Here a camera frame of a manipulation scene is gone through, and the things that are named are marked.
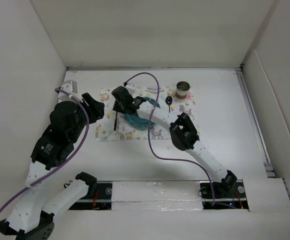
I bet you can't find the black slotted spoon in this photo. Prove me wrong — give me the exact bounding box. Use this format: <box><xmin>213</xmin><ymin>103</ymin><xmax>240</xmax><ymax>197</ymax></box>
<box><xmin>165</xmin><ymin>95</ymin><xmax>173</xmax><ymax>112</ymax></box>

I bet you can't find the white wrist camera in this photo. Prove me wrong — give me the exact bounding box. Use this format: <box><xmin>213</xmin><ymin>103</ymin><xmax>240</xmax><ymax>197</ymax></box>
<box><xmin>123</xmin><ymin>82</ymin><xmax>136</xmax><ymax>95</ymax></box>
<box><xmin>58</xmin><ymin>80</ymin><xmax>78</xmax><ymax>102</ymax></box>

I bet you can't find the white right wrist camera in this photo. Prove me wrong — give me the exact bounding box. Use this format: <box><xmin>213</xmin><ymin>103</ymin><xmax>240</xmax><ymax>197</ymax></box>
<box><xmin>123</xmin><ymin>82</ymin><xmax>136</xmax><ymax>95</ymax></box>

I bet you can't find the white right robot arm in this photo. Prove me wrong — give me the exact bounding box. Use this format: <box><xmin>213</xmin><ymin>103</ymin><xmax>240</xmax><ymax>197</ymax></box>
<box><xmin>111</xmin><ymin>86</ymin><xmax>237</xmax><ymax>197</ymax></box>

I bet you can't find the animal print cloth placemat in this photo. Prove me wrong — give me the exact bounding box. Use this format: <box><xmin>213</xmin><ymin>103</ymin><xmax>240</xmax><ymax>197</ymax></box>
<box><xmin>95</xmin><ymin>85</ymin><xmax>199</xmax><ymax>142</ymax></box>

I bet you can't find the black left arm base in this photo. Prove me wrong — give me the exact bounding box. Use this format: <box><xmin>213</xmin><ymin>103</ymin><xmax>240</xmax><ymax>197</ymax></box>
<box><xmin>69</xmin><ymin>181</ymin><xmax>113</xmax><ymax>211</ymax></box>

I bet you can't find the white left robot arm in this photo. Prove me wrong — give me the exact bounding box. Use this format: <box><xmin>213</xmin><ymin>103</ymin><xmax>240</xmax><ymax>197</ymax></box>
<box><xmin>0</xmin><ymin>93</ymin><xmax>105</xmax><ymax>240</ymax></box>

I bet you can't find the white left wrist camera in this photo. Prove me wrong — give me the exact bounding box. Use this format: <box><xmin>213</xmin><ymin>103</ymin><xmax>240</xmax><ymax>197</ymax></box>
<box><xmin>58</xmin><ymin>80</ymin><xmax>78</xmax><ymax>102</ymax></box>

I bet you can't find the black fork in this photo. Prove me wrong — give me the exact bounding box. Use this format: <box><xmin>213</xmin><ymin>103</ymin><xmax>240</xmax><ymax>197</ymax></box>
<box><xmin>113</xmin><ymin>111</ymin><xmax>118</xmax><ymax>132</ymax></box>

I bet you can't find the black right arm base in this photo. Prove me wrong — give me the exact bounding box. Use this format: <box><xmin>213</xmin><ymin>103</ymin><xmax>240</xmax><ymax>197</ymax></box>
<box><xmin>197</xmin><ymin>180</ymin><xmax>249</xmax><ymax>210</ymax></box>

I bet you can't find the teal scalloped plate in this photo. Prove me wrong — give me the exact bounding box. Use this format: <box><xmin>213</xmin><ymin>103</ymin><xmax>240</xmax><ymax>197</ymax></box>
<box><xmin>124</xmin><ymin>96</ymin><xmax>160</xmax><ymax>130</ymax></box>

